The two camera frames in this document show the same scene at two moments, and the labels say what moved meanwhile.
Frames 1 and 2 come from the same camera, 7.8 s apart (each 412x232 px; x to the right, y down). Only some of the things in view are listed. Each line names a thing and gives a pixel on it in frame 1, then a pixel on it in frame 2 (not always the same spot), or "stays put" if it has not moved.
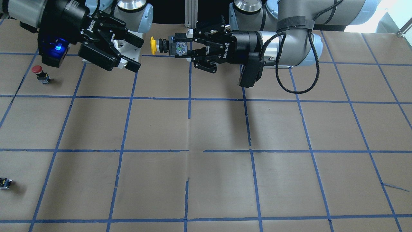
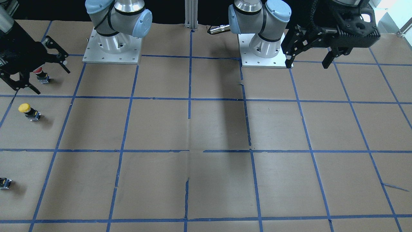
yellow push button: (175, 48) → (30, 112)
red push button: (42, 77) stays put
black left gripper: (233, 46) → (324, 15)
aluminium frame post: (191, 13) stays put
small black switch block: (4, 183) stays put
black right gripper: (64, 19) → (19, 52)
